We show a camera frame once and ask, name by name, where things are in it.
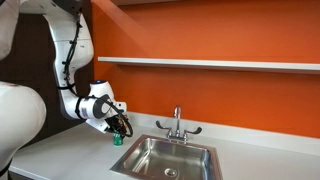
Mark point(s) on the white wall shelf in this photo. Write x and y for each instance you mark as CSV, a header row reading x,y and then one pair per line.
x,y
216,64

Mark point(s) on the stainless steel sink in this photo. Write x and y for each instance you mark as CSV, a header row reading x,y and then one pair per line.
x,y
166,160

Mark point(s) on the green soda can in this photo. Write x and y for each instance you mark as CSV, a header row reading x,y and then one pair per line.
x,y
118,140

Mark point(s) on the white counter backsplash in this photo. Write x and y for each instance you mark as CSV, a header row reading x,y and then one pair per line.
x,y
233,133

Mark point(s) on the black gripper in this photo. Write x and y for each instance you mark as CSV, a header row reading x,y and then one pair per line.
x,y
117,124

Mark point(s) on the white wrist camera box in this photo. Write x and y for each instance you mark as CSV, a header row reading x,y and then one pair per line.
x,y
96,126

